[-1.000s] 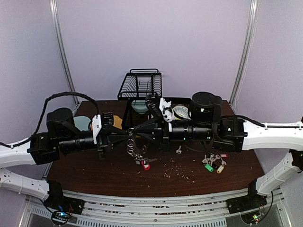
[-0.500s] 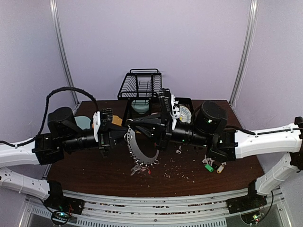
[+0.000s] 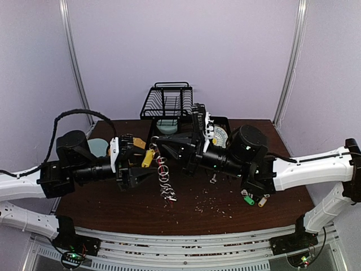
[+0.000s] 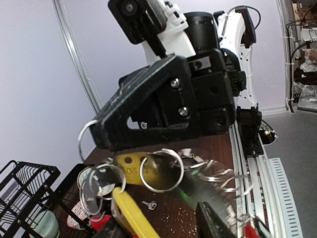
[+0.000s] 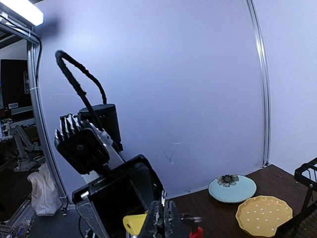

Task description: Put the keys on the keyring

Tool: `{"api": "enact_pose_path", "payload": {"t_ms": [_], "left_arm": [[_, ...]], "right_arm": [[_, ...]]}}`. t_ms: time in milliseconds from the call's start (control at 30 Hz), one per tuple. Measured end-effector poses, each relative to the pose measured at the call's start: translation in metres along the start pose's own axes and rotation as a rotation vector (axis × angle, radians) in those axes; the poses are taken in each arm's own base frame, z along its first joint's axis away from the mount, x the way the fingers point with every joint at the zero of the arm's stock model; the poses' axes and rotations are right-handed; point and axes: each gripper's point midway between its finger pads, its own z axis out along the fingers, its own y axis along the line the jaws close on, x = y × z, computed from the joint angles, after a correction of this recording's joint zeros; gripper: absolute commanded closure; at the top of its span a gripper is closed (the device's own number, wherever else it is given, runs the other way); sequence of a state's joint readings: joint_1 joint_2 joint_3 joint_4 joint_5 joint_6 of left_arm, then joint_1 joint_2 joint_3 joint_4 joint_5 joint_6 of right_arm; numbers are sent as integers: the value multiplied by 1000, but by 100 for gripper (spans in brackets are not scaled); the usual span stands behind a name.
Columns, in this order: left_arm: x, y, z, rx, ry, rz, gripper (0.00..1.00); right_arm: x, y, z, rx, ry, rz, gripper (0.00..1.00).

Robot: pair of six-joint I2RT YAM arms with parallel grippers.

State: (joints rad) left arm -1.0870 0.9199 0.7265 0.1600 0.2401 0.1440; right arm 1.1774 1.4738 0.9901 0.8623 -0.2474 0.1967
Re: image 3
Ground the black metal dish rack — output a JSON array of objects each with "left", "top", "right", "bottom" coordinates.
[{"left": 139, "top": 81, "right": 231, "bottom": 142}]

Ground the teal ceramic bowl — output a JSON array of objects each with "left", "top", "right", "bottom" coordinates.
[{"left": 156, "top": 119, "right": 178, "bottom": 135}]

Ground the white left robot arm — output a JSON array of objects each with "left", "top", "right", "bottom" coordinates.
[{"left": 1, "top": 130, "right": 157, "bottom": 251}]

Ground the aluminium frame post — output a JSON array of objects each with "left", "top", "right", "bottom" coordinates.
[
  {"left": 273, "top": 0, "right": 309, "bottom": 129},
  {"left": 59, "top": 0, "right": 90, "bottom": 110}
]

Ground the right aluminium frame post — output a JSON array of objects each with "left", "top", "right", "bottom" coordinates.
[{"left": 273, "top": 0, "right": 309, "bottom": 129}]

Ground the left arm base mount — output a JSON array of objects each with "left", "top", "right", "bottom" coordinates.
[{"left": 50, "top": 216, "right": 101, "bottom": 270}]

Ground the yellow key tag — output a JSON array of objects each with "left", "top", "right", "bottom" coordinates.
[{"left": 142, "top": 149, "right": 155, "bottom": 168}]

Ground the yellow polka dot plate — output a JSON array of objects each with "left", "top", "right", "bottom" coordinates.
[{"left": 133, "top": 137, "right": 146, "bottom": 149}]

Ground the loose silver key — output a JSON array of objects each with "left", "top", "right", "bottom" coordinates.
[{"left": 210, "top": 173, "right": 217, "bottom": 184}]

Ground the large keyring with red grip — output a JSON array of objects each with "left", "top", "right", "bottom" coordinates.
[{"left": 149, "top": 136, "right": 178, "bottom": 208}]

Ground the metal table edge rail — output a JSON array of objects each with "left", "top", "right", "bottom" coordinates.
[{"left": 28, "top": 221, "right": 344, "bottom": 271}]

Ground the bunch of tagged keys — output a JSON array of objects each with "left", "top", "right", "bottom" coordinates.
[{"left": 241, "top": 189, "right": 270, "bottom": 208}]

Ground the left aluminium frame post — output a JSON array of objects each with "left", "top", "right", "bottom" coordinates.
[{"left": 59, "top": 0, "right": 90, "bottom": 110}]

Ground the light blue flower plate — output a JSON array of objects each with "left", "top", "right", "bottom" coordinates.
[{"left": 87, "top": 138, "right": 109, "bottom": 158}]

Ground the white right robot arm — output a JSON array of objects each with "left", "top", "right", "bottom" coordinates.
[{"left": 155, "top": 125, "right": 360, "bottom": 250}]

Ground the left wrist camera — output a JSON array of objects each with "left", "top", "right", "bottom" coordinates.
[{"left": 109, "top": 134, "right": 134, "bottom": 173}]

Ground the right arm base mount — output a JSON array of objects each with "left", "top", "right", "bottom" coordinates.
[{"left": 269, "top": 215, "right": 318, "bottom": 256}]

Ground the yellow blue patterned bowl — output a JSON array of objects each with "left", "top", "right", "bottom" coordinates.
[{"left": 212, "top": 125, "right": 228, "bottom": 148}]

